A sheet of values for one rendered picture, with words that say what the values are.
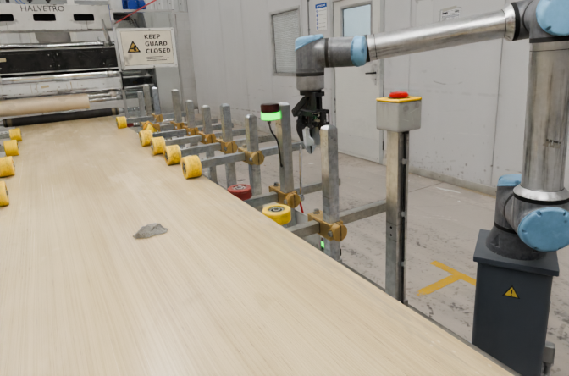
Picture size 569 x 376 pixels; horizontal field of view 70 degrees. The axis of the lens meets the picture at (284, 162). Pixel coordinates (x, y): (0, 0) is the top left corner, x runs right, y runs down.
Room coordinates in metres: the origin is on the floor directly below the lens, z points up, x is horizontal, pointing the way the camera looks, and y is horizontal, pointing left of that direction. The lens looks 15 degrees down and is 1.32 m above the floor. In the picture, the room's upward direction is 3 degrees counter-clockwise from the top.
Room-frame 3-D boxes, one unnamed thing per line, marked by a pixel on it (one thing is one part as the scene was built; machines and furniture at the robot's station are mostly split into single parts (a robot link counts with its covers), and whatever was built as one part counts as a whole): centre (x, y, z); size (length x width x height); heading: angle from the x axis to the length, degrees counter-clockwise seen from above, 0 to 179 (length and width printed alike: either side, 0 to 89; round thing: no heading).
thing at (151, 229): (0.98, 0.36, 0.91); 0.09 x 0.07 x 0.02; 127
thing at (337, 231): (1.14, -0.12, 0.82); 0.14 x 0.06 x 0.05; 30
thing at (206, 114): (1.99, 0.37, 0.87); 0.04 x 0.04 x 0.48; 30
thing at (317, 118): (1.33, -0.10, 1.15); 0.09 x 0.08 x 0.12; 30
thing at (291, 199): (1.36, 0.01, 0.85); 0.14 x 0.06 x 0.05; 30
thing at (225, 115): (1.78, 0.24, 0.90); 0.04 x 0.04 x 0.48; 30
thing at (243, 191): (1.30, 0.15, 0.85); 0.08 x 0.08 x 0.11
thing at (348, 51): (1.32, -0.21, 1.32); 0.12 x 0.12 x 0.09; 77
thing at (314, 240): (1.33, -0.04, 0.75); 0.26 x 0.01 x 0.10; 30
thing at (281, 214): (1.08, 0.03, 0.85); 0.08 x 0.08 x 0.11
